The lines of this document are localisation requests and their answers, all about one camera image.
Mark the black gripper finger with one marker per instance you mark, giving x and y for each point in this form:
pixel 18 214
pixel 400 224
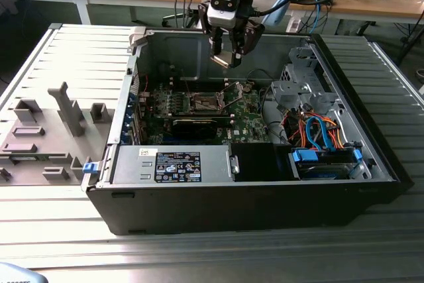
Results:
pixel 248 36
pixel 217 41

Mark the CPU with silver top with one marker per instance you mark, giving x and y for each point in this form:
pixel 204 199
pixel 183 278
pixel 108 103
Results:
pixel 223 59

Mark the RAM slot white clips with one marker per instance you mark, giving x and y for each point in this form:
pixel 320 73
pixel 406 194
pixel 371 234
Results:
pixel 179 81
pixel 179 86

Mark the CPU socket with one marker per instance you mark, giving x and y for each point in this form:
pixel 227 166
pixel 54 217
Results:
pixel 203 104

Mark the small white device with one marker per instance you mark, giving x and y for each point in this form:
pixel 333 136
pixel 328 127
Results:
pixel 293 24

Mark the metal drive cage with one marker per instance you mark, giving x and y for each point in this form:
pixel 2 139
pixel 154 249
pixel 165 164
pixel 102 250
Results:
pixel 298 92

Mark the green motherboard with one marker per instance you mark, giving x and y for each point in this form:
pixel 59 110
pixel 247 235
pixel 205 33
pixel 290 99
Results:
pixel 245 120

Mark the black graphics card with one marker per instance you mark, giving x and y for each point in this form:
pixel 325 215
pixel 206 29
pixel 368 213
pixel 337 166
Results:
pixel 195 129

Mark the grey power supply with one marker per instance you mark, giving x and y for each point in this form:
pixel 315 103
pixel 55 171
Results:
pixel 132 163

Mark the hard disk in blue carrier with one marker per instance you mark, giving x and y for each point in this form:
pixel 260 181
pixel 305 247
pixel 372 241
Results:
pixel 318 172

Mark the black PC case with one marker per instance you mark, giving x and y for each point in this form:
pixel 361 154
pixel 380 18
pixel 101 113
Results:
pixel 232 206

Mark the blue case latch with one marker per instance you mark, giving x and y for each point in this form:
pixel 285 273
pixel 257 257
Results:
pixel 90 168

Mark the grey parts rack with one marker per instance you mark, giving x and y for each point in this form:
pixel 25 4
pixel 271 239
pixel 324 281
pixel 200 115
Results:
pixel 49 150

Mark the grey rounded device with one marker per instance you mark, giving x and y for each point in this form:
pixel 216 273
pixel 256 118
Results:
pixel 16 274

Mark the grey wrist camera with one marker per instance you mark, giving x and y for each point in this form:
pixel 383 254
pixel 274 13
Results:
pixel 222 18

